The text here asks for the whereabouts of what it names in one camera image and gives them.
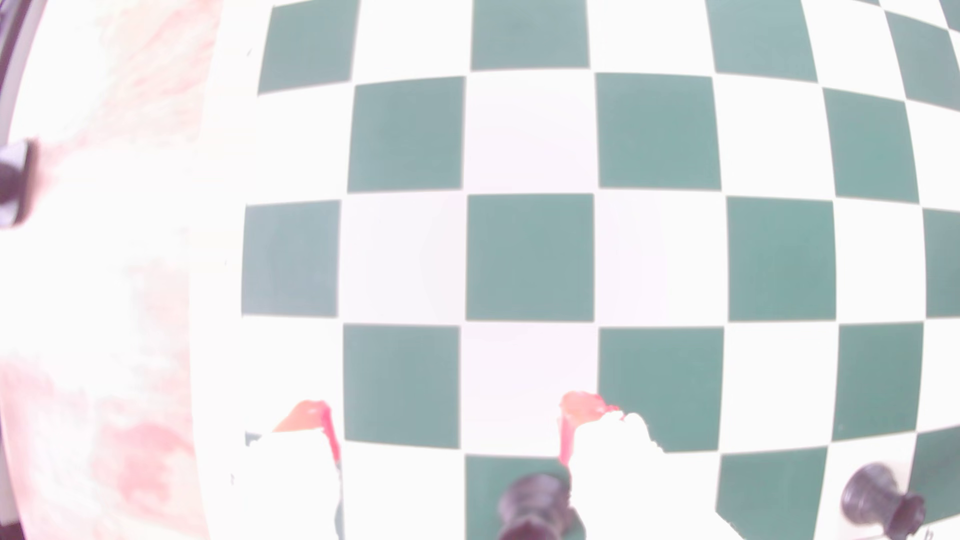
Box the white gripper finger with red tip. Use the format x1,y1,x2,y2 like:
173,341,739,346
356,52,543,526
232,399,345,540
558,390,745,540

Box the black chess piece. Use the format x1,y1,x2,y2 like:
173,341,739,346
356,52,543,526
497,471,580,540
840,462,928,540

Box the dark blurred object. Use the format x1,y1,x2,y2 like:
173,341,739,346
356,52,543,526
0,138,39,230

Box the green and white chessboard mat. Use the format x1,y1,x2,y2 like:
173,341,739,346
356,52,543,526
187,0,960,540

